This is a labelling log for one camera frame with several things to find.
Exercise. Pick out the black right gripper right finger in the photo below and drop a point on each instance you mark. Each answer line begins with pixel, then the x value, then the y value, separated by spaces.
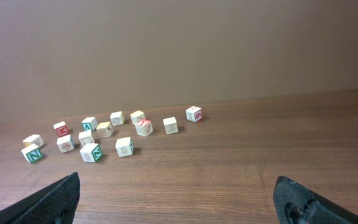
pixel 296 204

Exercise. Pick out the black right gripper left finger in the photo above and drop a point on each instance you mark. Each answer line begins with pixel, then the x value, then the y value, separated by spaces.
pixel 56 203

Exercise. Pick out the white block with figure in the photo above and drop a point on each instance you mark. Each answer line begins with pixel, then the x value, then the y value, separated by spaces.
pixel 65 143

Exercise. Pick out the white block green N side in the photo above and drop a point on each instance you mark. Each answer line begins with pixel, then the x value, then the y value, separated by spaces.
pixel 91 152

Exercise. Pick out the white block with 9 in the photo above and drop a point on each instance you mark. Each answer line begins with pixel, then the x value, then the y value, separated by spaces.
pixel 124 147

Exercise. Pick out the white block red U side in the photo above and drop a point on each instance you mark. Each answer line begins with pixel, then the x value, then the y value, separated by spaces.
pixel 170 125

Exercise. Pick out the white block yellow side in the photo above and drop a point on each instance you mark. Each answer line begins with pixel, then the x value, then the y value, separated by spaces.
pixel 33 139

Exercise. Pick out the white block red M side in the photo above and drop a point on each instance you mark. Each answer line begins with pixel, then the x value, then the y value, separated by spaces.
pixel 86 137

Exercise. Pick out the white block green A side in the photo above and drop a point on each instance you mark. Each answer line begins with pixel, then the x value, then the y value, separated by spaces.
pixel 89 123

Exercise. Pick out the yellow K block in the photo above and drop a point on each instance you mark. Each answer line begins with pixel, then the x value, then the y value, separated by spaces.
pixel 105 129

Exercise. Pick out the white block blue P side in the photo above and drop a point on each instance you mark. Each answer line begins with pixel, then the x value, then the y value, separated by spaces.
pixel 117 118

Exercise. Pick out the red X block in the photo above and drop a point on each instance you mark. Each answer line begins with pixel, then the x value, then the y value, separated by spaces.
pixel 144 127

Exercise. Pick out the yellow top block far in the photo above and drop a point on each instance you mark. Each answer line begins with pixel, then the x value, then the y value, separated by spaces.
pixel 137 116

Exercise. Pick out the block with K and 6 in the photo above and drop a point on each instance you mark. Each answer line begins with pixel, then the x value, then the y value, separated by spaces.
pixel 194 114

